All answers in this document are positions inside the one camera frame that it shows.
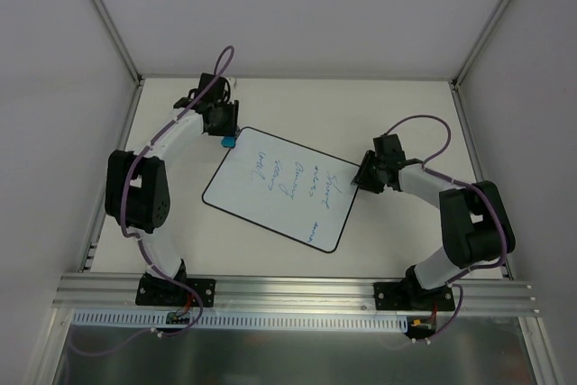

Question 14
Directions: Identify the blue whiteboard eraser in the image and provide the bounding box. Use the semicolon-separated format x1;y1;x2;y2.
221;136;237;149

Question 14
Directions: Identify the white whiteboard black rim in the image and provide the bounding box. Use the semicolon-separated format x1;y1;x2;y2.
202;127;359;253

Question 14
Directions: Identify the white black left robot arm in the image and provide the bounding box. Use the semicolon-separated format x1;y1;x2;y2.
105;100;240;305

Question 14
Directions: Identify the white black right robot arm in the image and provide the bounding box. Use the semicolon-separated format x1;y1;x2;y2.
353;151;517;309

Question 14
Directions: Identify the shiny metal front panel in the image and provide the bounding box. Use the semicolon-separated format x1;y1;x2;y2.
54;319;536;384

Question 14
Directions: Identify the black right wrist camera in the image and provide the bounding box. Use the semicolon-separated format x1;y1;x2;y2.
373;134;406;164

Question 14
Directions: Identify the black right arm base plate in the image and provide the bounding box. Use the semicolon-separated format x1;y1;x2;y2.
372;281;455;312

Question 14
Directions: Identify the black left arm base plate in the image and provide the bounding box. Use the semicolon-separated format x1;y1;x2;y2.
135;273;216;308

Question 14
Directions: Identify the aluminium left corner post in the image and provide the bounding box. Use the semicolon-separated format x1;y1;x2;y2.
88;0;142;85

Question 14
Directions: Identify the aluminium corner post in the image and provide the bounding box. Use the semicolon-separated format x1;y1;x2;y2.
450;0;513;88
88;0;142;85

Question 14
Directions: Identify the white slotted cable duct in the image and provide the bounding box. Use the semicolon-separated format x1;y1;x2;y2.
71;309;408;334

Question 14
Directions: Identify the aluminium front rail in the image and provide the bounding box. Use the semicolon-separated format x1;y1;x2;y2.
51;272;542;317

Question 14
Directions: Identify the aluminium right corner post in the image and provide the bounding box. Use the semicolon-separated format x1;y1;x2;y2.
450;0;513;88

